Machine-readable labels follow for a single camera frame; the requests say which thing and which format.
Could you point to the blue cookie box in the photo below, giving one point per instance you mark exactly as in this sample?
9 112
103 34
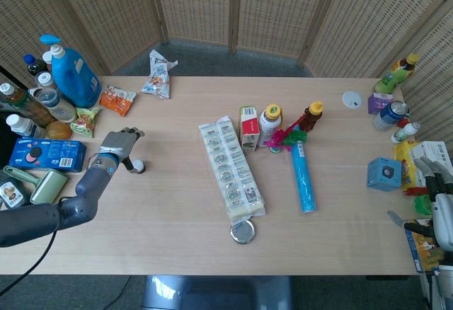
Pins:
46 154

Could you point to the white table grommet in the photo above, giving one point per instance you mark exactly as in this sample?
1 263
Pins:
351 99

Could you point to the honey bottle yellow cap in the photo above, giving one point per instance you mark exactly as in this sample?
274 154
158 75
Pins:
311 117

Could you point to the dark bottle blue cap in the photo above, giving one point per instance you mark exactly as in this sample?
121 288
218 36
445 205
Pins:
34 64

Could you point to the bottle with white cap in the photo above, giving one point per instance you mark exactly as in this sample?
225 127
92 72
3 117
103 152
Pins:
47 58

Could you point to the blue plastic wrap roll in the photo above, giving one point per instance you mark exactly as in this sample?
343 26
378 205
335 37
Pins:
302 179

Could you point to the red white drink carton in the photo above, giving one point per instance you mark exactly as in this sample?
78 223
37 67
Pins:
248 129

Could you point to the blue edged picture box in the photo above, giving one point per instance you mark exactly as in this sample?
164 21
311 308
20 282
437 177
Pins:
421 251

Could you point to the green snack packet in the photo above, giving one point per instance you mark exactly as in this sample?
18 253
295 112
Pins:
85 120

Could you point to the small red cap item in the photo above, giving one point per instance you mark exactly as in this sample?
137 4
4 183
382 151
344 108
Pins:
403 123

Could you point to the light blue cube box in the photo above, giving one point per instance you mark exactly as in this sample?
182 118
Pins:
384 175

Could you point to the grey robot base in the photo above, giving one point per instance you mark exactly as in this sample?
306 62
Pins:
216 292

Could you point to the clear jar white lid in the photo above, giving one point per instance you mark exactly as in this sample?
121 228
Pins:
45 79

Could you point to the white blue snack bag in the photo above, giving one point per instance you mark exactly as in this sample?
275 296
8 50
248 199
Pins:
157 78

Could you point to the white barcode box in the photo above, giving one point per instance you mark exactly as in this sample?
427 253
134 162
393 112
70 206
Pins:
431 150

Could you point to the long white sponge pack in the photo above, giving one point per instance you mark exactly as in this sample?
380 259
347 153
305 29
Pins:
230 168

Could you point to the brown tea bottle white cap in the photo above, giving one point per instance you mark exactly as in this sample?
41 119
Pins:
21 103

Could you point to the purple carton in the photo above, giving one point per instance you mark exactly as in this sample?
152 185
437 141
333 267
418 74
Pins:
378 104

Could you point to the woven folding screen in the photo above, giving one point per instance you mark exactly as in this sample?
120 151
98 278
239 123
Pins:
198 5

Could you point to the green spiky ball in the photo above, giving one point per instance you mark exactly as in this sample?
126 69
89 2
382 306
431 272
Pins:
423 205

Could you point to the small black jar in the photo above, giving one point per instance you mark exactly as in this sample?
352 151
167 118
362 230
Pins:
140 166

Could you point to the blue detergent pump bottle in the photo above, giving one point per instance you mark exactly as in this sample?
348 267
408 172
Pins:
76 80

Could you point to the dark bottle heart label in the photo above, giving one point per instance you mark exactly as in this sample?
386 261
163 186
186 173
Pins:
10 195

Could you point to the green lint roller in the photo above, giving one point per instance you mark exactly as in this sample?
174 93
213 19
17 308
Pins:
46 186

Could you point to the blue drink can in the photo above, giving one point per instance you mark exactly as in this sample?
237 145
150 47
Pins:
389 113

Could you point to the yellow snack bag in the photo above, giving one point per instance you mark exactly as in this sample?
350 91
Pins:
403 158

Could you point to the clear bottle grey lid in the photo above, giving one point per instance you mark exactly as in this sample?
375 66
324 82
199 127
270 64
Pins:
53 103

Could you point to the red plastic toy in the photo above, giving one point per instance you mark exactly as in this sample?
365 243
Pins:
412 192

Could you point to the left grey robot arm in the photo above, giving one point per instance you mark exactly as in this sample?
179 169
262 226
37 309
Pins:
35 221

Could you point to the round metal tin lid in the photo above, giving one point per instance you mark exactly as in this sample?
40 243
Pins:
242 231

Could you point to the white bottle yellow cap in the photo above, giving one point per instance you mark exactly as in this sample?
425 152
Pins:
270 122

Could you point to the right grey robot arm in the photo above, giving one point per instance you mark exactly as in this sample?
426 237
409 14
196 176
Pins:
442 288

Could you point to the orange snack packet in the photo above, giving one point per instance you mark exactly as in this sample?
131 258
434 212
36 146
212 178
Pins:
117 101

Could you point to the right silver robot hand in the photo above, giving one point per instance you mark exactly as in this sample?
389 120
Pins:
442 219

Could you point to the colourful feather shuttlecock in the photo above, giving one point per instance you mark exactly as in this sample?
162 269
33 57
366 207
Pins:
283 138

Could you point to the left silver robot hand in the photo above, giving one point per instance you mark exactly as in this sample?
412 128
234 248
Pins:
115 143

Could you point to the green tea bottle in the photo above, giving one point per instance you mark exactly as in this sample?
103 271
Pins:
394 74

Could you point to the small white green bottle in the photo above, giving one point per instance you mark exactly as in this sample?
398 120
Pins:
405 133

